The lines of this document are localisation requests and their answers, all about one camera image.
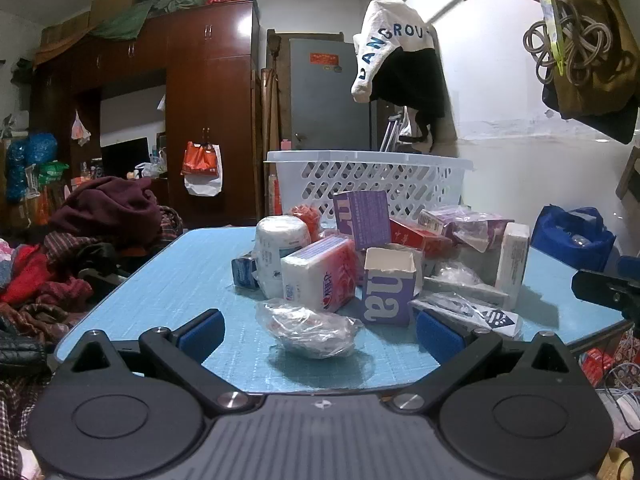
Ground white paper roll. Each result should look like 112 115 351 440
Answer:
254 215 312 300

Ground pile of plaid clothes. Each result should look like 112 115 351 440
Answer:
0 205 183 376

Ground red box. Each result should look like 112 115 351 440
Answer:
389 217 454 261

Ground brown wooden wardrobe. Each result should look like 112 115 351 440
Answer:
29 1 262 228

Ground green cloth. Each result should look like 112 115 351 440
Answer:
89 0 213 42

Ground clear plastic bag with contents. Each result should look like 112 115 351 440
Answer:
254 298 366 360

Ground white plastic basket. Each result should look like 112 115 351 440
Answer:
264 150 474 233

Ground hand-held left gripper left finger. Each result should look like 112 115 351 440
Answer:
52 309 256 417

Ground olive hanging bag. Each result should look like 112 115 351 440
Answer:
541 0 640 145

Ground red printed packet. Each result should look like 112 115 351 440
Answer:
268 172 284 217

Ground red mesh ball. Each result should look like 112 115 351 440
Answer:
289 204 324 244

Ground black monitor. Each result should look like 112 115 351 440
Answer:
100 137 151 179

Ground closed purple box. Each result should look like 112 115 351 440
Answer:
333 190 392 252

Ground small white plastic bag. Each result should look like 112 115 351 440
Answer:
70 109 92 147

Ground grey metal door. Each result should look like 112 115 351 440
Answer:
289 38 374 152

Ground metal crutch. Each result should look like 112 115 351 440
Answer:
379 114 404 153

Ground plastic-wrapped purple box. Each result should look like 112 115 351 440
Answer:
419 205 516 254

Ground pink and white pack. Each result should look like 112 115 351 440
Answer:
280 236 363 314

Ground coiled grey rope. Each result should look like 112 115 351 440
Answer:
523 0 624 87

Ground white and black jacket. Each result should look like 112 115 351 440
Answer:
351 0 452 156

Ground blue fabric bag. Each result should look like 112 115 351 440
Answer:
529 204 618 287

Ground yellow-green strap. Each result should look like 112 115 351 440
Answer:
530 0 572 77

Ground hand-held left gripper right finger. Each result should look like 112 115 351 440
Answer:
392 309 583 413

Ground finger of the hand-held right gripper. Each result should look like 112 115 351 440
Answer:
571 269 640 322

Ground small blue box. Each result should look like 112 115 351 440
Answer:
231 255 261 291

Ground white packet with blue print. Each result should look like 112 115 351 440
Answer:
409 292 524 342

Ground wooden wall block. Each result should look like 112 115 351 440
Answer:
615 144 640 202

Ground blue plastic bags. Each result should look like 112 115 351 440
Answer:
5 132 59 202

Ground orange and white plastic bag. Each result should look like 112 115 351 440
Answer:
180 140 223 197

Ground crumpled clear plastic bag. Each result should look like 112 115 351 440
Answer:
424 261 502 302

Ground tall white box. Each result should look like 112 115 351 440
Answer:
494 222 531 311

